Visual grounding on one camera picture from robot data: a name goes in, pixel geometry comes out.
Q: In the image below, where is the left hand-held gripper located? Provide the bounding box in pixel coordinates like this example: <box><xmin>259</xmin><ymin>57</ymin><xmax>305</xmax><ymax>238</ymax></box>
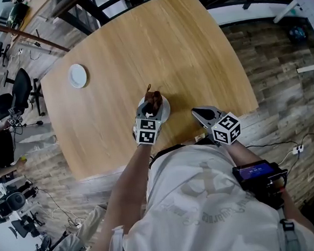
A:
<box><xmin>130</xmin><ymin>99</ymin><xmax>167</xmax><ymax>147</ymax></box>

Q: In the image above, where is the black metal railing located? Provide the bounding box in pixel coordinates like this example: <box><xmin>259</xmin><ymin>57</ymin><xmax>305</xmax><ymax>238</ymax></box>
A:
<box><xmin>51</xmin><ymin>0</ymin><xmax>314</xmax><ymax>32</ymax></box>

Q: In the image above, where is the person's right forearm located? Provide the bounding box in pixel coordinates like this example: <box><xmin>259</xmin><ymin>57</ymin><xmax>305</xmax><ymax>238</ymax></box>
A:
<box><xmin>224</xmin><ymin>137</ymin><xmax>269</xmax><ymax>172</ymax></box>

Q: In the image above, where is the dark green bag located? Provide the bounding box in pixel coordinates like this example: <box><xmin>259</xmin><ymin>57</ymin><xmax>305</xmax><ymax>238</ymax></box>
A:
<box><xmin>4</xmin><ymin>1</ymin><xmax>32</xmax><ymax>28</ymax></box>

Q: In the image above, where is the white power strip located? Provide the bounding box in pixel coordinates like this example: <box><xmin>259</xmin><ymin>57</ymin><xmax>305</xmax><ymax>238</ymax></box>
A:
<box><xmin>291</xmin><ymin>144</ymin><xmax>306</xmax><ymax>156</ymax></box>

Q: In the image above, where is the grey backpack strap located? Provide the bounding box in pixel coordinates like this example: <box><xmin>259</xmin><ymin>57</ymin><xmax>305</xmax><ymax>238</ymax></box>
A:
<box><xmin>106</xmin><ymin>225</ymin><xmax>127</xmax><ymax>251</ymax></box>
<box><xmin>276</xmin><ymin>207</ymin><xmax>303</xmax><ymax>251</ymax></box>

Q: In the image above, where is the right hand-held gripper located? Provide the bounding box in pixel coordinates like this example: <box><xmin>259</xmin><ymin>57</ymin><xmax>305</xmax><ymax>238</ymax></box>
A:
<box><xmin>190</xmin><ymin>103</ymin><xmax>243</xmax><ymax>149</ymax></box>

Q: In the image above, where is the white metal frame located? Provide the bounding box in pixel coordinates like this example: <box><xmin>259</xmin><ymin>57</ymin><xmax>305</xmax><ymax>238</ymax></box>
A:
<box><xmin>271</xmin><ymin>0</ymin><xmax>314</xmax><ymax>57</ymax></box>

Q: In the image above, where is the small white plate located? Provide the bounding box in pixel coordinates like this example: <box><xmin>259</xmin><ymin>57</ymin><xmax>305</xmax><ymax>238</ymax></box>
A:
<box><xmin>67</xmin><ymin>62</ymin><xmax>90</xmax><ymax>90</ymax></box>

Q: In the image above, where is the person's white shirt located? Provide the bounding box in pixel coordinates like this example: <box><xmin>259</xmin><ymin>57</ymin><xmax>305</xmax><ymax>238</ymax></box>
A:
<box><xmin>115</xmin><ymin>135</ymin><xmax>314</xmax><ymax>251</ymax></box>

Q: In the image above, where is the black device with screen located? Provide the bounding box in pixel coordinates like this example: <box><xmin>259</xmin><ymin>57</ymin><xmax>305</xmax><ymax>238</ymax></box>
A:
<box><xmin>231</xmin><ymin>158</ymin><xmax>292</xmax><ymax>212</ymax></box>

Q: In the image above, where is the blue round bag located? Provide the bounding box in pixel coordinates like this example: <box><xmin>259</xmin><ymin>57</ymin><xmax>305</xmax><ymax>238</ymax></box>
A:
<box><xmin>288</xmin><ymin>24</ymin><xmax>308</xmax><ymax>43</ymax></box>

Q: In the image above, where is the person's left forearm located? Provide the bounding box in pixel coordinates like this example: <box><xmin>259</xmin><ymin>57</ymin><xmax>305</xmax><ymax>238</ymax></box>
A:
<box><xmin>78</xmin><ymin>142</ymin><xmax>164</xmax><ymax>251</ymax></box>

